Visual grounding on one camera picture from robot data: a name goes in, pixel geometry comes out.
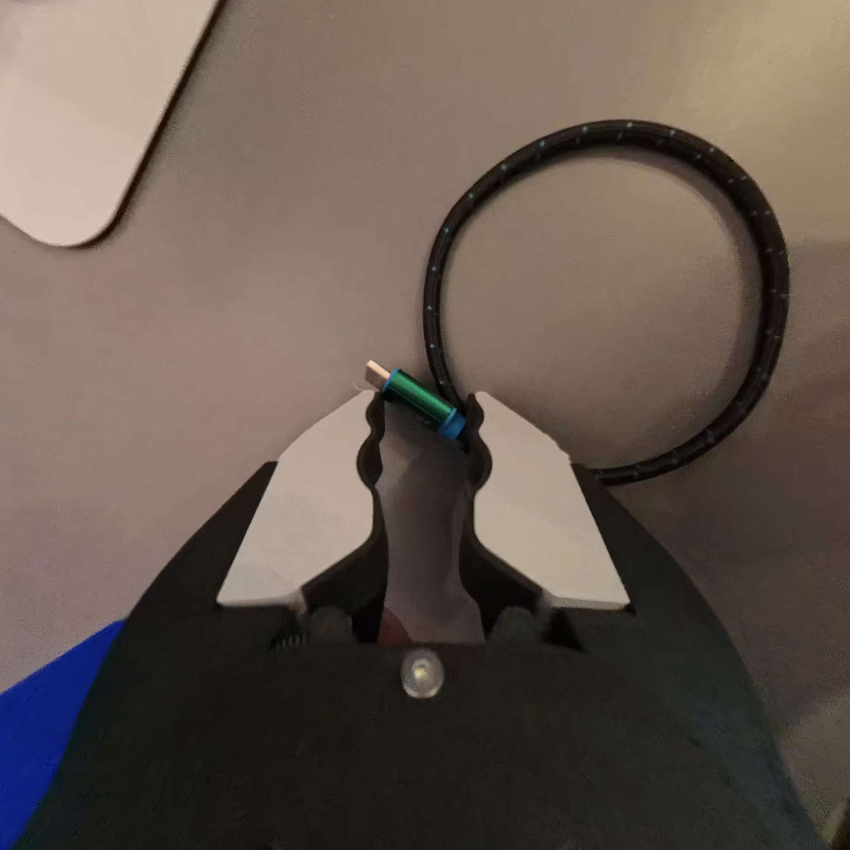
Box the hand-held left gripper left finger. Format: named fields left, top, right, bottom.
left=216, top=392, right=389, bottom=643

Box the pale grey flat slab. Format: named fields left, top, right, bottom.
left=0, top=0, right=223, bottom=250

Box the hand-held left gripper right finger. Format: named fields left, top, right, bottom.
left=464, top=390, right=631, bottom=643

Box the green-plug braided usb cable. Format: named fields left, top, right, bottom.
left=365, top=120, right=792, bottom=487

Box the blue plastic bin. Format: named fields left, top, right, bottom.
left=0, top=621, right=127, bottom=850

